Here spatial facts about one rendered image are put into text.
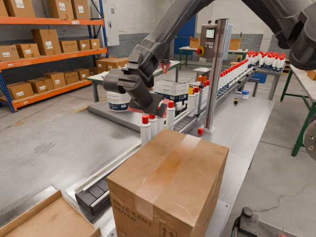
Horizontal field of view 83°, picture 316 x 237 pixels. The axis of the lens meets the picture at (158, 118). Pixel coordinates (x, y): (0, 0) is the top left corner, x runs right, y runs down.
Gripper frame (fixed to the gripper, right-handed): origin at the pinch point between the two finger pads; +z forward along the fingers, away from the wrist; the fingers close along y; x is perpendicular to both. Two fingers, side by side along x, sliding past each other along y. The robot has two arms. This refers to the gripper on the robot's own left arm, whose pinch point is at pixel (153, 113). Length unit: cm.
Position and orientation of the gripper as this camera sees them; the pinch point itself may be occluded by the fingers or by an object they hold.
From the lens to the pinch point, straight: 66.6
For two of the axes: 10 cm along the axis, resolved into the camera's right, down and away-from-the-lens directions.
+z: 3.0, 4.3, 8.5
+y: -8.9, -1.9, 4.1
